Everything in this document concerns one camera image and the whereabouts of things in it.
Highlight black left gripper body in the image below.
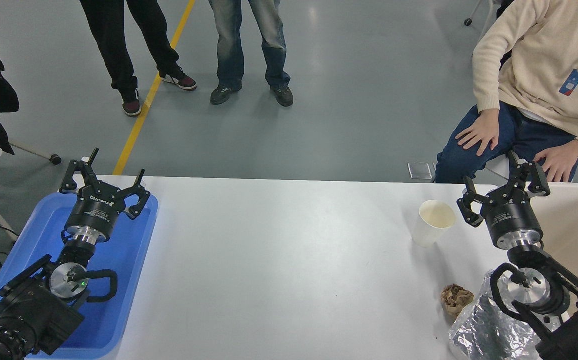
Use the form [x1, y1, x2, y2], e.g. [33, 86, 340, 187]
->
[65, 185, 125, 240]

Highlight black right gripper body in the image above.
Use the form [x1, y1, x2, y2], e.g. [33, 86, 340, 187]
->
[483, 186, 543, 246]

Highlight white paper cup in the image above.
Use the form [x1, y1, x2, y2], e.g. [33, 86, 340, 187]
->
[412, 200, 456, 248]

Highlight person's left hand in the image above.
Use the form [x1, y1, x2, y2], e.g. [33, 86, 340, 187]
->
[534, 140, 578, 183]

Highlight person's right hand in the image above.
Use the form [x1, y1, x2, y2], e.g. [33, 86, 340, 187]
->
[455, 109, 500, 157]

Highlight grey chair with caster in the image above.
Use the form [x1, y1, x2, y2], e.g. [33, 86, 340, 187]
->
[0, 82, 63, 166]

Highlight blue plastic tray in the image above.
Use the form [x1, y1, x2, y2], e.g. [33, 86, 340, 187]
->
[0, 192, 159, 360]

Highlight square floor plate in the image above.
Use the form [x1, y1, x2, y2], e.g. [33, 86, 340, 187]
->
[408, 162, 433, 180]

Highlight crumpled tan paper ball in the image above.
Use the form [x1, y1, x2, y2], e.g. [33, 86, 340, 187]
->
[441, 284, 474, 318]

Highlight crumpled silver foil tray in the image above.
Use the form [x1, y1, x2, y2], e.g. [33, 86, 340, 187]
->
[449, 270, 562, 360]

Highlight person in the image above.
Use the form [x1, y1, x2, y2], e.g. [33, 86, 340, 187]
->
[79, 0, 197, 118]
[434, 0, 578, 184]
[208, 0, 294, 108]

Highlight office chair with casters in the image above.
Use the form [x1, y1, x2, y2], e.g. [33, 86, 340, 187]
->
[464, 0, 497, 27]

